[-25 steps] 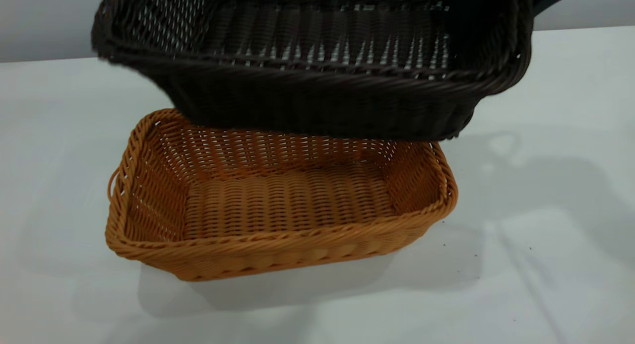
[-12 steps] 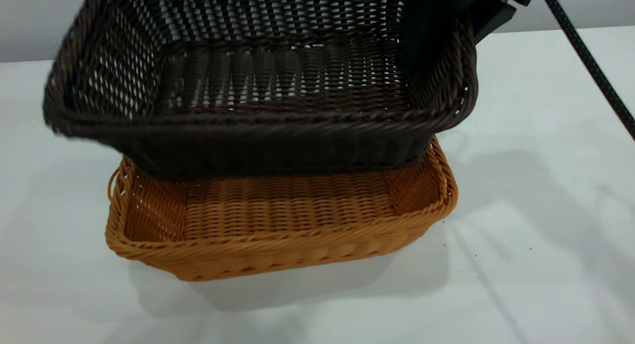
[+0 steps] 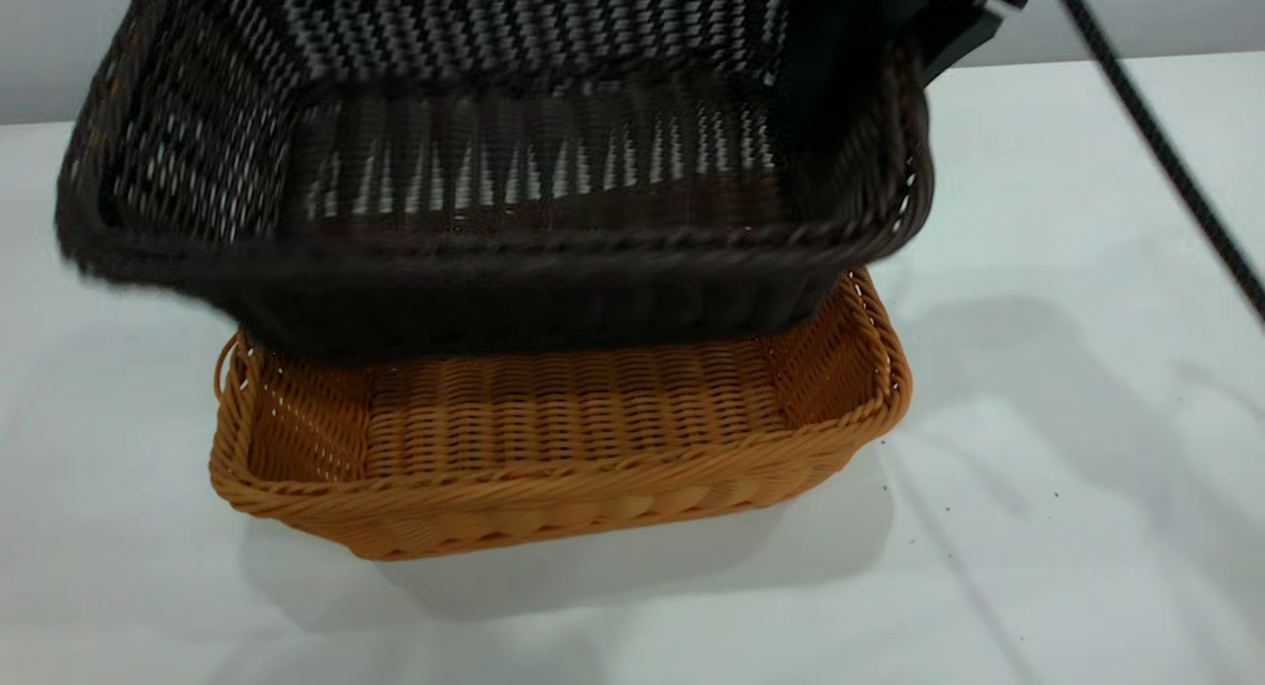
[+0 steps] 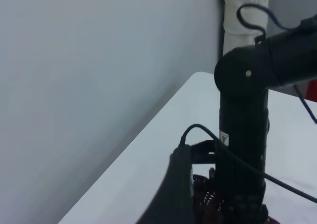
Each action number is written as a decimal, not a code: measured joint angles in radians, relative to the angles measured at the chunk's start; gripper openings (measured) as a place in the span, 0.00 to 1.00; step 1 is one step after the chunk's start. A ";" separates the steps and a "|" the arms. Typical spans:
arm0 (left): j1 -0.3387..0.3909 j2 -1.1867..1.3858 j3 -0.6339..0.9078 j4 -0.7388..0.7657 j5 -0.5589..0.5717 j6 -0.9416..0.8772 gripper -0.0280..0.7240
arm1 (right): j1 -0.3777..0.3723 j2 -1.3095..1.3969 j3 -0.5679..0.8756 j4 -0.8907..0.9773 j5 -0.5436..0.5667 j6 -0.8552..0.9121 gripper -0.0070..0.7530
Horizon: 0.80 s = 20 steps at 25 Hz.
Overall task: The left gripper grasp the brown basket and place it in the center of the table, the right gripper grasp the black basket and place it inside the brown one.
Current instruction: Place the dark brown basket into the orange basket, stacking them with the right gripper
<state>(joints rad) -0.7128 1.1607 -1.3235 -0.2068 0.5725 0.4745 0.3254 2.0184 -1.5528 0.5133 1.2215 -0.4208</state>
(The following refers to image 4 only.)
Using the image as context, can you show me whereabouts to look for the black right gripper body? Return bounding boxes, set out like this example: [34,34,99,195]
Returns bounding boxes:
[214,174,269,224]

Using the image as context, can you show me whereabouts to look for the red object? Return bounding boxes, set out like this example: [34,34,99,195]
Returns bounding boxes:
[306,80,317,101]

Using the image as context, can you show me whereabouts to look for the black braided camera cable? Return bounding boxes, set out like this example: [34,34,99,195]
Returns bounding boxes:
[180,123,317,203]

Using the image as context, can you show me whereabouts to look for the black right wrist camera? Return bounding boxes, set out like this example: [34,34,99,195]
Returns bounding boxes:
[137,139,216,224]

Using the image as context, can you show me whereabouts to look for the thin black cable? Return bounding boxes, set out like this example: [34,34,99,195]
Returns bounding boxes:
[293,84,317,124]

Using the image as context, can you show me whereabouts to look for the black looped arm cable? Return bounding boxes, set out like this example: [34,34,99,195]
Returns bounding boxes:
[236,2,304,45]

